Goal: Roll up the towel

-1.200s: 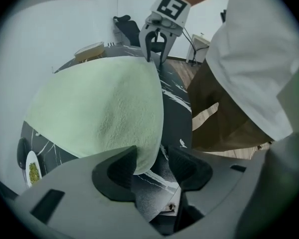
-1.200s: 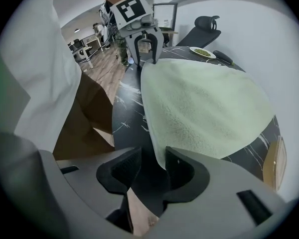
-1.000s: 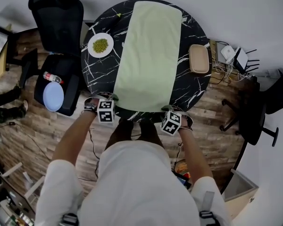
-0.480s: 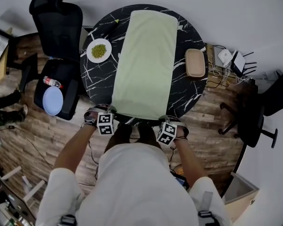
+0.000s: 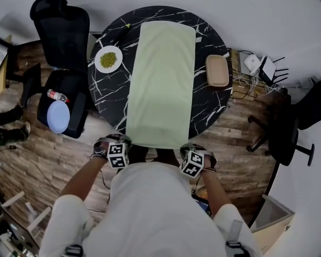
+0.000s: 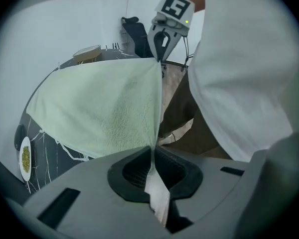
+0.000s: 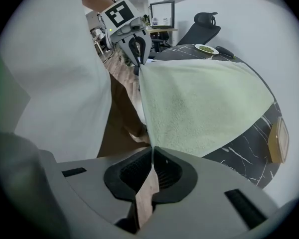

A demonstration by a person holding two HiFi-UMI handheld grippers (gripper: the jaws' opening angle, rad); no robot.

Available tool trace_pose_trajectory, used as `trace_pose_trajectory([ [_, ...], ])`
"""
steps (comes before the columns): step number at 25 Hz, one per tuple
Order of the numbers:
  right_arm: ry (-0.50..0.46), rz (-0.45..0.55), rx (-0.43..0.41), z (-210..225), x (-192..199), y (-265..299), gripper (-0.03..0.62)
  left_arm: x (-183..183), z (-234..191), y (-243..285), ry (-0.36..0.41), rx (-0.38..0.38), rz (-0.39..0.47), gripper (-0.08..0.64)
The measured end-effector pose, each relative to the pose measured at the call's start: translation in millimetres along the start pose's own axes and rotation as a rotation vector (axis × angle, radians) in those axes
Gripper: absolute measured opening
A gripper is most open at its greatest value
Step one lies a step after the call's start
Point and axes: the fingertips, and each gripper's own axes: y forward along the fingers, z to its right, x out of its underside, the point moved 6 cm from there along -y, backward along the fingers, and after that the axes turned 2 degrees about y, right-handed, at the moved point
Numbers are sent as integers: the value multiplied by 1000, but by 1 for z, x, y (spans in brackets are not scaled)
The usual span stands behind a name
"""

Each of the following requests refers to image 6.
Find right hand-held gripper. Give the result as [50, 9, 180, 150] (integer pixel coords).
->
[147, 0, 196, 62]

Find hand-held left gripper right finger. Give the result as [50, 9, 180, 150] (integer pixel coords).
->
[154, 147, 204, 200]

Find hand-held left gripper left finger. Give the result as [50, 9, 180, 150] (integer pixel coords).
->
[107, 145, 152, 203]

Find light green towel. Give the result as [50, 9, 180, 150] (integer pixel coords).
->
[26, 57, 171, 224]

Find white router with black antennas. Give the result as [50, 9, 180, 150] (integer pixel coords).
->
[105, 42, 121, 51]

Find person's dark trousers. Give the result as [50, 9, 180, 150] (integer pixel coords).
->
[158, 68, 231, 159]

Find tan lidded lunch box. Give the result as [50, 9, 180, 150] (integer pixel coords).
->
[72, 44, 102, 65]

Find person in white shirt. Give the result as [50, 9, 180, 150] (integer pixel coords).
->
[188, 0, 299, 163]

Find white plate of green peas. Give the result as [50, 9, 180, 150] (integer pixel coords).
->
[19, 136, 32, 182]

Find dark eggplant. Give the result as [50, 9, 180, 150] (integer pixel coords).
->
[14, 123, 27, 151]

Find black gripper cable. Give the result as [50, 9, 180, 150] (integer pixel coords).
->
[180, 35, 198, 72]

